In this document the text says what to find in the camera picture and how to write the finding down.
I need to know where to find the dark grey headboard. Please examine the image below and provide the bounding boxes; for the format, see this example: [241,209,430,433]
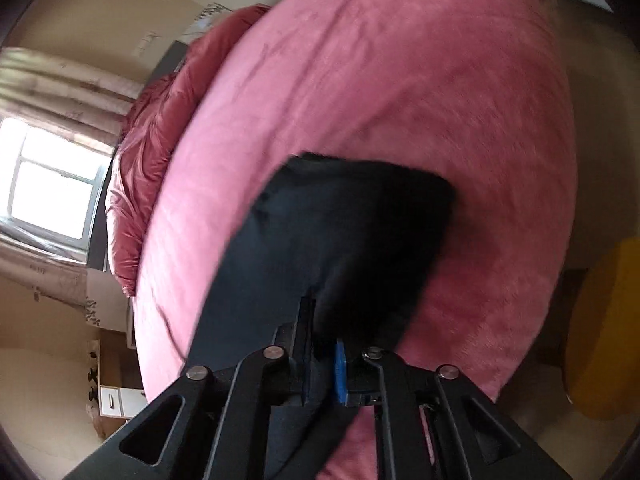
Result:
[86,40,192,274]

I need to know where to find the window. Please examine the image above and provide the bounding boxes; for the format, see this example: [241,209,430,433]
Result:
[0,116,114,242]

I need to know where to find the white drawer cabinet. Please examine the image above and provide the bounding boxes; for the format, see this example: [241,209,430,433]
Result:
[97,327,149,421]

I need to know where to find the yellow object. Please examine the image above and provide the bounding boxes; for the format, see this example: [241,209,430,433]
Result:
[561,236,640,422]

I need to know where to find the pink bed blanket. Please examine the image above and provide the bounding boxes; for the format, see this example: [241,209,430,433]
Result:
[134,0,579,480]

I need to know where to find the red quilt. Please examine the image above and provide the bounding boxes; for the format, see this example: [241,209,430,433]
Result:
[104,4,273,299]

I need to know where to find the patterned curtain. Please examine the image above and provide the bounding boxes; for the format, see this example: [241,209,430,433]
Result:
[0,46,147,143]
[0,227,92,307]

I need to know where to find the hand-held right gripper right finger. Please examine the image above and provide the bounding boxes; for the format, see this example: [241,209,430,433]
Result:
[332,339,576,480]

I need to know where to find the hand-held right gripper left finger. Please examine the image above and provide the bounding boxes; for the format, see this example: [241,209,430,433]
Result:
[65,296,321,480]

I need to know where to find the black pants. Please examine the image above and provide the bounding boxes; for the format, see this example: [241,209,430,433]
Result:
[187,152,458,480]

